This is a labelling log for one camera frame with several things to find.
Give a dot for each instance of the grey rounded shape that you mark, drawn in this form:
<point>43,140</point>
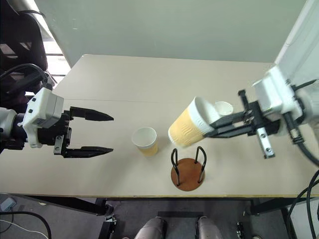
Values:
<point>152,229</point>
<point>208,229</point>

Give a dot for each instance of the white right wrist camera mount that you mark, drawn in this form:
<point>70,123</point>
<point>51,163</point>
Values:
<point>272,93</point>

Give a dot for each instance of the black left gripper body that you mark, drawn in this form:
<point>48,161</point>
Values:
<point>53,130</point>

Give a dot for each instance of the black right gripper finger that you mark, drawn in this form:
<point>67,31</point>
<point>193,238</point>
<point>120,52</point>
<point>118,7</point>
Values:
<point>231,132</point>
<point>230,119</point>

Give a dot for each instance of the yellow white paper cup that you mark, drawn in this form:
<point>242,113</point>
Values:
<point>225,107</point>
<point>185,128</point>
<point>147,143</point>

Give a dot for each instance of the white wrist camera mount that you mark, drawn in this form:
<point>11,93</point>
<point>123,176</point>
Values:
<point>272,93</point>
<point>43,104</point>

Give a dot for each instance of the black office chair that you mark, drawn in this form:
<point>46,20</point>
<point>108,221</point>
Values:
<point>21,37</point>

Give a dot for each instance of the grey floor pedal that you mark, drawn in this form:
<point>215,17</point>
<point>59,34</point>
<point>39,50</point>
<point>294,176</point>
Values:
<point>7,204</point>

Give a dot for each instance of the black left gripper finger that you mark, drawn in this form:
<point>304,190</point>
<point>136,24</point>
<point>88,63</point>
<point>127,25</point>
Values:
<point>87,152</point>
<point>89,114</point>

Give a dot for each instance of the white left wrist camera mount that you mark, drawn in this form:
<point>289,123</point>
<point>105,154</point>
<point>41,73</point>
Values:
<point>43,104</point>

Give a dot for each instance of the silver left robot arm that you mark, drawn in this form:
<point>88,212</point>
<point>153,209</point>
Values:
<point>6,120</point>

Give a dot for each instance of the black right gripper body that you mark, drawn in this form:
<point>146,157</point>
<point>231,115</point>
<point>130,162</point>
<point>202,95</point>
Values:
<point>254,118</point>

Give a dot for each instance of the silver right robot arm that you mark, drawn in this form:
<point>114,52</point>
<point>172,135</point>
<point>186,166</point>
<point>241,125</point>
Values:
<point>311,107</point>

